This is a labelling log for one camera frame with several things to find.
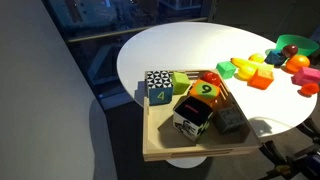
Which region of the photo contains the black white zebra block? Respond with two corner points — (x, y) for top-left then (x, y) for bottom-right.
(172, 95), (214, 144)

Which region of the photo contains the teal block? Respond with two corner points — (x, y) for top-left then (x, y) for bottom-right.
(264, 49), (288, 67)

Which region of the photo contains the dark red toy plum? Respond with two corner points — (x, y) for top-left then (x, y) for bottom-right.
(281, 44), (299, 59)

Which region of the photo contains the wooden box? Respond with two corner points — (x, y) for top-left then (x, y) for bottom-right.
(142, 68), (263, 163)

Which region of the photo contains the yellow toy fruit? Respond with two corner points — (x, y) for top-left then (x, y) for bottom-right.
(248, 52), (266, 64)

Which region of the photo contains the purple spring clamp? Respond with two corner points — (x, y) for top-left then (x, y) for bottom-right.
(299, 151), (320, 180)

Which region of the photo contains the green foam block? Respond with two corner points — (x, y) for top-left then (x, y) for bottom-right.
(170, 71), (192, 96)
(215, 60), (238, 80)

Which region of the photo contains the yellow toy banana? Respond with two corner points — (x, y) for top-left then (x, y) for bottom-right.
(230, 57), (275, 72)

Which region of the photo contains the pink block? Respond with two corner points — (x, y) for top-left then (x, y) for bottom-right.
(291, 66), (320, 87)

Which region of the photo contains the green plastic bowl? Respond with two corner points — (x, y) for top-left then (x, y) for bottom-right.
(275, 34), (320, 58)

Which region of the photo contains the metal window rail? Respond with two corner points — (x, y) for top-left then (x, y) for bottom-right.
(68, 16), (209, 44)

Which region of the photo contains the blue block number four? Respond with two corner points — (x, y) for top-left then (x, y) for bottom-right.
(145, 70), (174, 107)

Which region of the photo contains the toy orange fruit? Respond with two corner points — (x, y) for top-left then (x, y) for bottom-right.
(284, 54), (311, 74)

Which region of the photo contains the white table pedestal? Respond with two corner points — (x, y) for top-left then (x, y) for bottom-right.
(165, 155), (208, 169)

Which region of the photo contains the purple clamp orange tip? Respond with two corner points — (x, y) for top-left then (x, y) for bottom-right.
(259, 139), (291, 175)

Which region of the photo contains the red toy tomato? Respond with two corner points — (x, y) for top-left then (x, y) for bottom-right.
(200, 71), (222, 87)

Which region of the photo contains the small red-orange toy fruit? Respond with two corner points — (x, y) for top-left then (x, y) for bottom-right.
(299, 82), (320, 98)

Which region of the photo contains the dark grey block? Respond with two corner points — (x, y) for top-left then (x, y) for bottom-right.
(211, 105), (248, 136)

